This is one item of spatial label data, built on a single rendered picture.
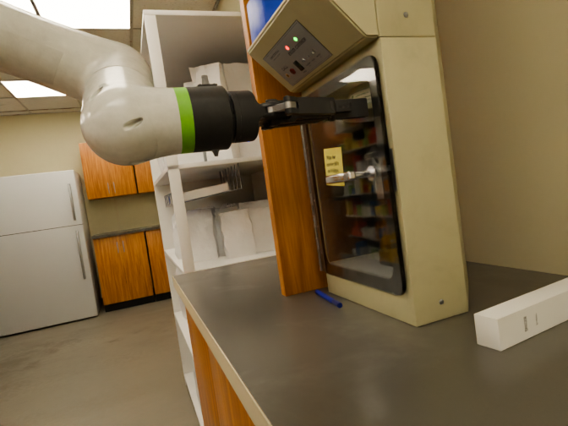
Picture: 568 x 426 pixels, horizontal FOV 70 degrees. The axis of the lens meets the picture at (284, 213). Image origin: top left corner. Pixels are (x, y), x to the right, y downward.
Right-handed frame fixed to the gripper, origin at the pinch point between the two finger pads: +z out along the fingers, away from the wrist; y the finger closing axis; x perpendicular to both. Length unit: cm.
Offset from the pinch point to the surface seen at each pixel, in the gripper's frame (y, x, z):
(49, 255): 483, 48, -131
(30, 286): 483, 79, -156
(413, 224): -4.7, 20.2, 6.7
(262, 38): 17.8, -18.6, -6.4
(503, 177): 13, 16, 48
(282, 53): 16.6, -15.1, -3.0
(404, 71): -4.6, -4.5, 8.6
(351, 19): -4.5, -12.6, 0.1
